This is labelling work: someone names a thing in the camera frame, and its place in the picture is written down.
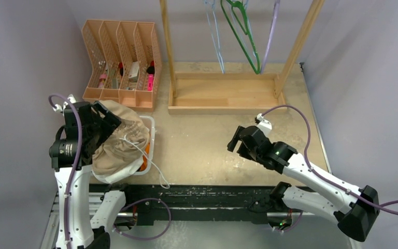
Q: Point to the wooden clothes rack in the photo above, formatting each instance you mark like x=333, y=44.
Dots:
x=231, y=93

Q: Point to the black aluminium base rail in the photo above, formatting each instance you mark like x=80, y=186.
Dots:
x=147, y=203

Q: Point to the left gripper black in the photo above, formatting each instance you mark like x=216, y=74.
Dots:
x=110, y=122

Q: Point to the lilac plastic hanger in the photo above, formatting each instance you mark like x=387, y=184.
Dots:
x=270, y=36

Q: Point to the light blue hanger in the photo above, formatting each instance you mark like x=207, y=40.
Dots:
x=239, y=11

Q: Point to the white shorts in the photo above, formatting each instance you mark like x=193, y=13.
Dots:
x=125, y=172

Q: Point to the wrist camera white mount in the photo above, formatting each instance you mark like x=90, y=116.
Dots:
x=60, y=108
x=263, y=124

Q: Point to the green hanger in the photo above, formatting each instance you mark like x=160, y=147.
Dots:
x=246, y=43

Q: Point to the peach plastic file organizer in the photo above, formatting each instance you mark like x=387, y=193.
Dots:
x=112, y=46

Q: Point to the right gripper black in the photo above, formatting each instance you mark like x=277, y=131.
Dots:
x=232, y=145

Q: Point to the white small box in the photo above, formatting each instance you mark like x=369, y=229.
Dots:
x=134, y=72

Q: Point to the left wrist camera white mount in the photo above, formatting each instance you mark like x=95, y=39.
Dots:
x=60, y=108

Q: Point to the orange shorts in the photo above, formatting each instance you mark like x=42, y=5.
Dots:
x=145, y=161

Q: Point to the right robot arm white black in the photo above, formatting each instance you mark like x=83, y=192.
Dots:
x=349, y=206

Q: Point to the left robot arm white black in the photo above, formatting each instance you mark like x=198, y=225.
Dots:
x=72, y=163

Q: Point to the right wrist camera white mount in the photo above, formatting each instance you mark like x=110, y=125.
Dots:
x=263, y=124

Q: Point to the white plastic perforated basket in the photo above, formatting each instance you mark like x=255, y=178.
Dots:
x=125, y=145

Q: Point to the pink marker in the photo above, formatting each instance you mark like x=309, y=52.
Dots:
x=150, y=82

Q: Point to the beige shorts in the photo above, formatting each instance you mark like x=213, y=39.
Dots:
x=121, y=110

